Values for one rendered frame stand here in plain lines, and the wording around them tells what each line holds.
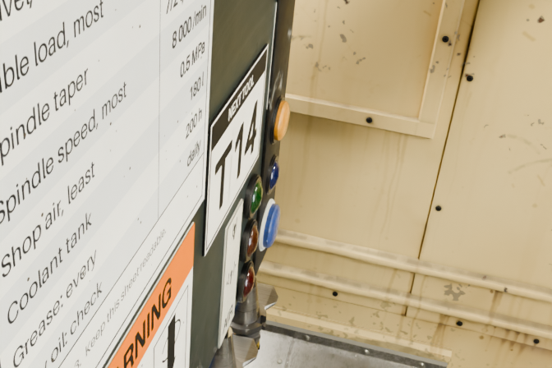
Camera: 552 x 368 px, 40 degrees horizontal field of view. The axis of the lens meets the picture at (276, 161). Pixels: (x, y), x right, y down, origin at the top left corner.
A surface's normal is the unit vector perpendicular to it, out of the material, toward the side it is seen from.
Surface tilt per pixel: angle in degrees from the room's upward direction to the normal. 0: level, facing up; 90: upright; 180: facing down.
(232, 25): 90
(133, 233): 90
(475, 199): 90
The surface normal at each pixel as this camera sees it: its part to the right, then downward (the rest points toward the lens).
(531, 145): -0.26, 0.46
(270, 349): -0.01, -0.58
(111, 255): 0.97, 0.20
